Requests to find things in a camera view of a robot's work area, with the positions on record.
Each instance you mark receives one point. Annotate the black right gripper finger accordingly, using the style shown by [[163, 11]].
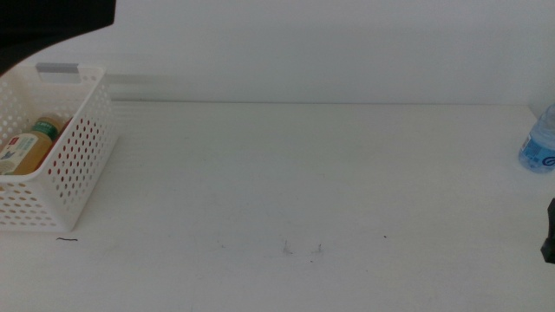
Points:
[[550, 234]]

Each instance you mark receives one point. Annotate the clear water bottle blue label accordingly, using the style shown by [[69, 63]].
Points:
[[539, 151]]

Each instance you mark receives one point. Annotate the red soda can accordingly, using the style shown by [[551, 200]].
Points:
[[66, 125]]

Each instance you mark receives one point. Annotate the yellow tea bottle green label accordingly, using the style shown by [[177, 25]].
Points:
[[26, 151]]

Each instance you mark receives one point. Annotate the white perforated plastic basket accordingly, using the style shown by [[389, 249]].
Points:
[[82, 151]]

